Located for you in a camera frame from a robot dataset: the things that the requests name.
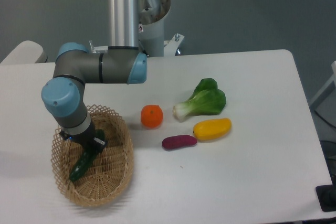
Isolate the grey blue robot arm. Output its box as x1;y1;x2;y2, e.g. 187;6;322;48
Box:
41;0;147;152

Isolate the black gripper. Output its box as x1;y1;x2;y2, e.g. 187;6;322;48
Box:
60;121;107;153

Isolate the orange tangerine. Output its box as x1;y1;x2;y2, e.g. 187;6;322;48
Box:
141;104;163;129

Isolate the woven wicker basket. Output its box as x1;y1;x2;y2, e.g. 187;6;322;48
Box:
51;105;134;207

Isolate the green cucumber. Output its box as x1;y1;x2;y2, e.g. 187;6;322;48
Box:
69;129;106;182

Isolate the black device at table edge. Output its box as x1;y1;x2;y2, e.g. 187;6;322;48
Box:
316;185;335;212

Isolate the white chair armrest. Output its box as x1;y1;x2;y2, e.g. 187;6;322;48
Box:
1;40;48;66

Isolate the green bok choy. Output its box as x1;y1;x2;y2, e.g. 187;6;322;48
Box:
173;78;227;121

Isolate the white furniture at right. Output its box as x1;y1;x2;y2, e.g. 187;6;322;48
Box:
308;61;335;111

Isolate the purple sweet potato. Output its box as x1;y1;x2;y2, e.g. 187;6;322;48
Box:
162;135;197;151

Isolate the yellow mango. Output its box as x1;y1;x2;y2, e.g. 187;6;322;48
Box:
193;118;232;141

